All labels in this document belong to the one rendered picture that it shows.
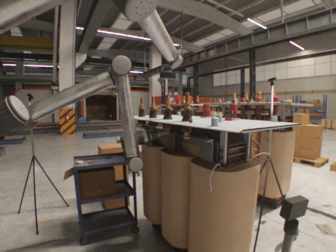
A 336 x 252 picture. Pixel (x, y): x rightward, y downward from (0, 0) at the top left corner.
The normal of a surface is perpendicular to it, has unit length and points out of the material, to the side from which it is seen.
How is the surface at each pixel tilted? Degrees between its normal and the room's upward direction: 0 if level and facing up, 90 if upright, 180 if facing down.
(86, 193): 90
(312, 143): 90
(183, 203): 90
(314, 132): 90
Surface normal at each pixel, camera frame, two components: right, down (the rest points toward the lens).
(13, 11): 0.59, 0.70
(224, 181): -0.18, 0.09
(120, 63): 0.33, -0.01
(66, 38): 0.52, 0.08
